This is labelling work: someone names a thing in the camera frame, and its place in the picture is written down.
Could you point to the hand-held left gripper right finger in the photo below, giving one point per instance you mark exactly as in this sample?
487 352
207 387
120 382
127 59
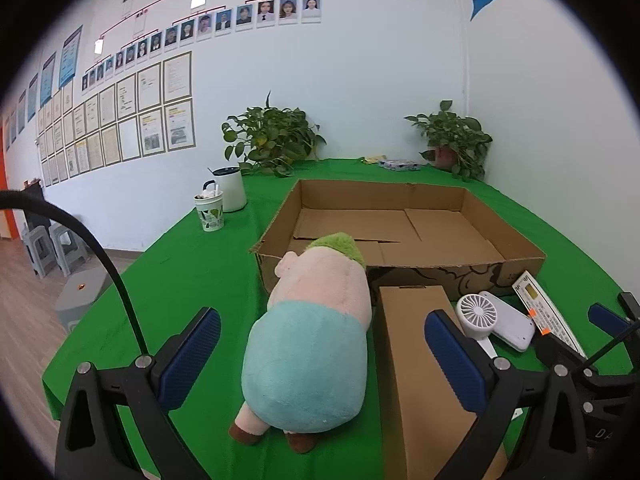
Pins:
452 360

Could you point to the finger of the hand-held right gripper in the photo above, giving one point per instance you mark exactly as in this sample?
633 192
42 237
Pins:
605 317
555 352

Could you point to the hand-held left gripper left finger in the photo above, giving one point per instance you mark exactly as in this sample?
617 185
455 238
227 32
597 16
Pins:
192 355

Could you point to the long cardboard box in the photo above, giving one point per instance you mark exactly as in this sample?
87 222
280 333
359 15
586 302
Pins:
415 360

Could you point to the white medicine box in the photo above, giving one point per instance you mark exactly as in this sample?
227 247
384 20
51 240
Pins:
547 310

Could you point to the white handheld fan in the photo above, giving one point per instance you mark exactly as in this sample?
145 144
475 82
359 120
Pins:
505 322

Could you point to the pink and teal plush pig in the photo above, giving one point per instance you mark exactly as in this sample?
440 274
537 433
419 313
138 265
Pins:
305 350

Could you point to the large cardboard tray box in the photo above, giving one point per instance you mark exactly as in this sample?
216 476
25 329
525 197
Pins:
450 240

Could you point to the green tablecloth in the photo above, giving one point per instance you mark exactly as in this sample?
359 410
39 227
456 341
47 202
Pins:
200 280

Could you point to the grey box with orange light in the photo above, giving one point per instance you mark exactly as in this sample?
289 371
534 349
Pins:
82 300

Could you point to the white cup with leaf print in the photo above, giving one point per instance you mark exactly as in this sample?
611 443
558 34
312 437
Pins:
211 215

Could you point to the grey plastic stool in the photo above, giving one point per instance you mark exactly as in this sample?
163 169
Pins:
67 245
37 249

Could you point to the white electric kettle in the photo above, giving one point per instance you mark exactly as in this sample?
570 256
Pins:
232 190

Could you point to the floral tissue packet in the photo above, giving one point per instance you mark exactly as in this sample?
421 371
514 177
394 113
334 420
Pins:
400 165

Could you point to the black cabinet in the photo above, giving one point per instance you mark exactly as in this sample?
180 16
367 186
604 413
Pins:
35 222

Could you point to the yellow packet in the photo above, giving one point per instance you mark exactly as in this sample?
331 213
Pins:
375 159

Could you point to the potted plant in terracotta pot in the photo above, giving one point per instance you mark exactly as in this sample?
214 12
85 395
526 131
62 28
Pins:
455 140

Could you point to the large leafy potted plant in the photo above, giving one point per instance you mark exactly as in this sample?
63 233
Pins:
272 135

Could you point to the blue notice board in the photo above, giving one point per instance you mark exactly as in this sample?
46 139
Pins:
48 77
33 96
70 55

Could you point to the wall of framed certificates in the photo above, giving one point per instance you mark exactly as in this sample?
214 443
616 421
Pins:
150 110

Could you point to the portrait photo wall chart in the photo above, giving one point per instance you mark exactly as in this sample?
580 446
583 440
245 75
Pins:
280 10

